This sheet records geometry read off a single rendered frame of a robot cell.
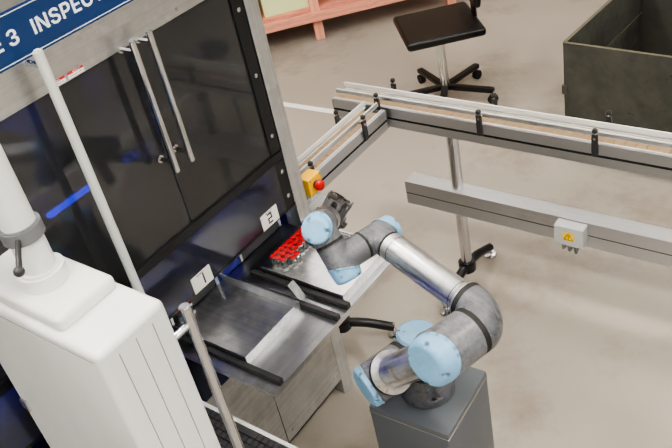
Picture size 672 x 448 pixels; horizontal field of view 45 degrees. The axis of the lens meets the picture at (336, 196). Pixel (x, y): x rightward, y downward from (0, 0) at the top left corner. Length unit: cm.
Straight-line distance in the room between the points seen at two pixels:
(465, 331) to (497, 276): 213
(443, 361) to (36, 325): 84
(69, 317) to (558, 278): 263
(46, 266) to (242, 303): 103
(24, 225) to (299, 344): 104
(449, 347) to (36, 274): 86
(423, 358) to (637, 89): 271
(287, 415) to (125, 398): 155
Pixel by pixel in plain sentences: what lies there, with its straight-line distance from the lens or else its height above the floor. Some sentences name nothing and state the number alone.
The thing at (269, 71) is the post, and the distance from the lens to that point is 261.
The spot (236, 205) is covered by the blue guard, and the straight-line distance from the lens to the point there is 260.
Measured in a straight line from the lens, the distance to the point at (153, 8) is 225.
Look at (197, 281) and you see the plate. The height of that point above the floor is 103.
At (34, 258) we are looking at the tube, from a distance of 173.
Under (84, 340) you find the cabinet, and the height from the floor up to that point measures 155.
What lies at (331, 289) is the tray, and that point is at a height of 88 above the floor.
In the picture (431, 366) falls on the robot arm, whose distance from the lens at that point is 177.
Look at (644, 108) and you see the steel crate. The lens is 428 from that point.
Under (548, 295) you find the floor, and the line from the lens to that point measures 378.
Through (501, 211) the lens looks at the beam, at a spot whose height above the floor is 51.
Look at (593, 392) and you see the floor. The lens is 339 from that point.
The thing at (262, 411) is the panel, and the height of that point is 34.
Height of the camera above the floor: 255
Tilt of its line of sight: 34 degrees down
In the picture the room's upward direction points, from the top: 13 degrees counter-clockwise
